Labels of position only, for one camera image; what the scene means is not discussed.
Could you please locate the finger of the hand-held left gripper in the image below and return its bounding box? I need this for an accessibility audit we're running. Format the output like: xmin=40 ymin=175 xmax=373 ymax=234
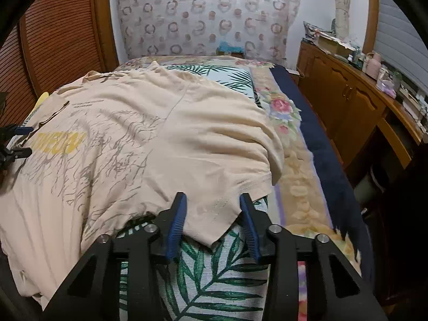
xmin=0 ymin=147 xmax=33 ymax=174
xmin=0 ymin=124 xmax=34 ymax=138

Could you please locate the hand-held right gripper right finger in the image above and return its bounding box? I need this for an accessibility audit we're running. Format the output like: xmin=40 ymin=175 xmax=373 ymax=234
xmin=239 ymin=193 xmax=388 ymax=321

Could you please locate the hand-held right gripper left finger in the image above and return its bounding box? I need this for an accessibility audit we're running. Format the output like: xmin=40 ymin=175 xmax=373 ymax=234
xmin=42 ymin=192 xmax=188 ymax=321

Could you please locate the beige printed t-shirt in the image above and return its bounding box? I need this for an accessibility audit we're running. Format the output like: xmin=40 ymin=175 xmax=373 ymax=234
xmin=0 ymin=61 xmax=285 ymax=310

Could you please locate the palm leaf bed sheet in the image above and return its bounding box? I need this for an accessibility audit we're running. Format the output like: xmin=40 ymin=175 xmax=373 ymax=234
xmin=119 ymin=63 xmax=271 ymax=321

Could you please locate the floral blanket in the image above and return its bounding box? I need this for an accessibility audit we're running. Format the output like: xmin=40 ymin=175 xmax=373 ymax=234
xmin=114 ymin=55 xmax=363 ymax=321

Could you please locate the louvred wooden wardrobe door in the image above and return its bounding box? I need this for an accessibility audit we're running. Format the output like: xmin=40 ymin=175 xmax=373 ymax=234
xmin=0 ymin=0 xmax=119 ymax=128

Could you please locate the navy blue blanket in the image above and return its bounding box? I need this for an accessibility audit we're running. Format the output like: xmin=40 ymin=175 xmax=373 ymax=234
xmin=271 ymin=65 xmax=373 ymax=281

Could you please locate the wooden cabinet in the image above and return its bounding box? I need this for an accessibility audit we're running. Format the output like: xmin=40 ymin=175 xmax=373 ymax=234
xmin=297 ymin=42 xmax=425 ymax=181

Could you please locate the teal box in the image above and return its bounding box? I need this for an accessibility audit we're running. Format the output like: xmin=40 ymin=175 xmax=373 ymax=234
xmin=217 ymin=41 xmax=246 ymax=57

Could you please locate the purple plastic bag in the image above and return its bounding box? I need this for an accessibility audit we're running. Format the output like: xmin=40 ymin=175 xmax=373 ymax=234
xmin=376 ymin=74 xmax=397 ymax=99

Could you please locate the open cardboard box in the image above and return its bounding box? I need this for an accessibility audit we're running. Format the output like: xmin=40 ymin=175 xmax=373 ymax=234
xmin=316 ymin=35 xmax=355 ymax=57

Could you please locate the pink bottle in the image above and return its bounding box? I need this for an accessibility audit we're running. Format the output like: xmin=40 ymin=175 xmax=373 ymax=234
xmin=364 ymin=52 xmax=382 ymax=76

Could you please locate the row of books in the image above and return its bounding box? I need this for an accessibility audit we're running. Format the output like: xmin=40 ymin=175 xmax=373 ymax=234
xmin=399 ymin=80 xmax=428 ymax=121

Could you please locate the patterned fabric bundle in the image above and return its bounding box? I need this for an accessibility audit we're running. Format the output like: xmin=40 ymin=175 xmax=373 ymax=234
xmin=303 ymin=21 xmax=335 ymax=41

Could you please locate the cream hanging curtain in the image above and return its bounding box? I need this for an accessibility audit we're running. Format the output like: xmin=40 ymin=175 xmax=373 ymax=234
xmin=326 ymin=0 xmax=350 ymax=37

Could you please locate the grey window blind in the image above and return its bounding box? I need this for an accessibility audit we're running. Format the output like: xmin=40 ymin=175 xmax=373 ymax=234
xmin=374 ymin=0 xmax=428 ymax=74

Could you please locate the ring patterned headboard cloth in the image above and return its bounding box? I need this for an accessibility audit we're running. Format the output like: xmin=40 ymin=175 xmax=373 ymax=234
xmin=115 ymin=0 xmax=301 ymax=67

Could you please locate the wooden window frame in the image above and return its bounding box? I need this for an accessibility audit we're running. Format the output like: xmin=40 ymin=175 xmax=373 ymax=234
xmin=363 ymin=0 xmax=380 ymax=54

